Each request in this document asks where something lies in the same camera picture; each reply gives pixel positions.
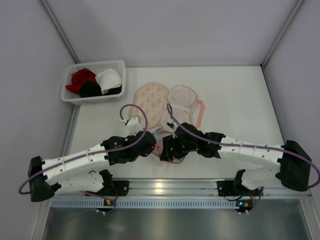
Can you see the aluminium mounting rail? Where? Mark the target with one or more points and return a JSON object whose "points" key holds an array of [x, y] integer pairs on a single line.
{"points": [[194, 188]]}

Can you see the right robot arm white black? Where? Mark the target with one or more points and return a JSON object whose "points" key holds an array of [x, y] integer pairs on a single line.
{"points": [[287, 164]]}

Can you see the red garment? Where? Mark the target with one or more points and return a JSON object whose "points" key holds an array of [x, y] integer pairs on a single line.
{"points": [[79, 78]]}

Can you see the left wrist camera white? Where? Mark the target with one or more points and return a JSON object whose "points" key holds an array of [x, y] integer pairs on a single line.
{"points": [[132, 125]]}

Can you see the pink floral mesh laundry bag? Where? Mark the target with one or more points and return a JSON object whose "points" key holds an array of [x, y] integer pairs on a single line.
{"points": [[153, 98]]}

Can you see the white slotted cable duct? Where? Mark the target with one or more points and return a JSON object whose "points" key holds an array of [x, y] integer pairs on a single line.
{"points": [[144, 203]]}

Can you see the white blue-rimmed mesh laundry bag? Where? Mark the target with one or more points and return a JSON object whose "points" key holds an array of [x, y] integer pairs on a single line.
{"points": [[172, 148]]}

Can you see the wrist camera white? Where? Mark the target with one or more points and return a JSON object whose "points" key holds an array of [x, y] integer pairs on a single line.
{"points": [[132, 125], [172, 125]]}

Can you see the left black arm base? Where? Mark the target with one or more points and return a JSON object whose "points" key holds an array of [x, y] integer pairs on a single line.
{"points": [[120, 188]]}

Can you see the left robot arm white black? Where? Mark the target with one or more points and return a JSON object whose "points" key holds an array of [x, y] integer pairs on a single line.
{"points": [[86, 171]]}

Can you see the white bra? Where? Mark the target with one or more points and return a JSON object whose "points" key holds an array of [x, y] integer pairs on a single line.
{"points": [[110, 82]]}

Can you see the black garment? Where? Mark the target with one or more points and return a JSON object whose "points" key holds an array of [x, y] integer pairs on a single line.
{"points": [[92, 89]]}

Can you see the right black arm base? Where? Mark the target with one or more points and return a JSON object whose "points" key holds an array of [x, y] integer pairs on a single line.
{"points": [[226, 188]]}

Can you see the white plastic basket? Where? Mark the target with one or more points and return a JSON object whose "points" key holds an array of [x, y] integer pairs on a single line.
{"points": [[96, 67]]}

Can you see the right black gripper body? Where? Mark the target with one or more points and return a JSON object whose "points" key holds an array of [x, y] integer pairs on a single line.
{"points": [[167, 151]]}

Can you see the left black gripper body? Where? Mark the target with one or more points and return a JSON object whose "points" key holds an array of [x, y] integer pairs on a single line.
{"points": [[148, 144]]}

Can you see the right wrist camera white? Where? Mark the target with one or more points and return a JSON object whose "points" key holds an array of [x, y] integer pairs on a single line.
{"points": [[172, 125]]}

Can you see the pink bra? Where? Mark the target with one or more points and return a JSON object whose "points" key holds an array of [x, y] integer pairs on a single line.
{"points": [[158, 152]]}

